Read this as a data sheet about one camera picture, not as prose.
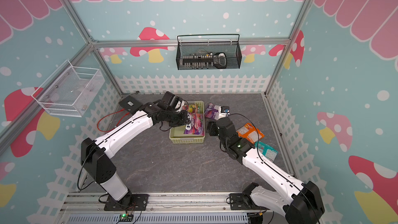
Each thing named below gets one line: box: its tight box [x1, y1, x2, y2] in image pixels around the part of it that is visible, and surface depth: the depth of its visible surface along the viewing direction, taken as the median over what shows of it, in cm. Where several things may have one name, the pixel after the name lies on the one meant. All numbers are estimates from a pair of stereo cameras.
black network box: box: [118, 95, 143, 115], surface depth 114 cm
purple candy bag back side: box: [204, 102, 225, 121], surface depth 108 cm
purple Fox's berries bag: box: [183, 112, 205, 136], surface depth 85 cm
